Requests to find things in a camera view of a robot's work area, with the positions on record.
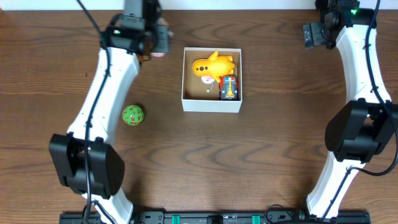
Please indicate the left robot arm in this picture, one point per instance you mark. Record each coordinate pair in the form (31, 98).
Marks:
(84, 157)

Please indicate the white cardboard box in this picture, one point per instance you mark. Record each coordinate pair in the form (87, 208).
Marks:
(194, 95)

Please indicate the orange duck toy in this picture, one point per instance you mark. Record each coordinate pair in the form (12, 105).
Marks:
(216, 66)

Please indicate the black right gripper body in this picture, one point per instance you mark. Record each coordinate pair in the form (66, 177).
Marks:
(318, 31)

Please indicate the red toy fire truck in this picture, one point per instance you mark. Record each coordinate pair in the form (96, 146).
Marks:
(228, 88)

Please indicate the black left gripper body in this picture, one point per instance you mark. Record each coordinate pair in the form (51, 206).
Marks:
(161, 38)

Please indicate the pink pig toy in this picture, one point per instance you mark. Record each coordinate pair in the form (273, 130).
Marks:
(161, 46)

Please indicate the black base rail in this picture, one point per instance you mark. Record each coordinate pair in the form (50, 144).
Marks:
(274, 215)

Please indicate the green number ball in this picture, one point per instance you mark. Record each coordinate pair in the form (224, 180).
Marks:
(133, 115)

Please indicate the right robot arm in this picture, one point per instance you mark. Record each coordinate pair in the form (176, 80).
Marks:
(364, 126)

